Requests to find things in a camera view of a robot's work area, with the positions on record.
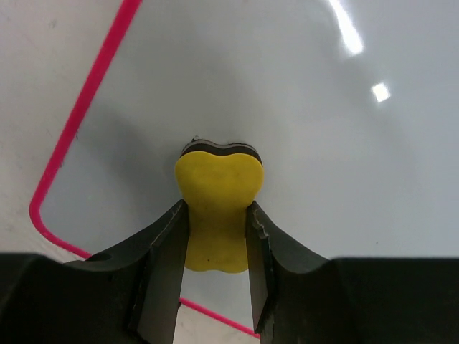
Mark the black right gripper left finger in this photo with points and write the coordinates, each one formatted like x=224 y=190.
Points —
x=128 y=293

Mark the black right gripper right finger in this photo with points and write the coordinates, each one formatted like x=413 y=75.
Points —
x=298 y=296

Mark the yellow bone shaped eraser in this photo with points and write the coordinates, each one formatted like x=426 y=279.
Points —
x=218 y=182

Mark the pink framed whiteboard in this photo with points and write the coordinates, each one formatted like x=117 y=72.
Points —
x=352 y=106

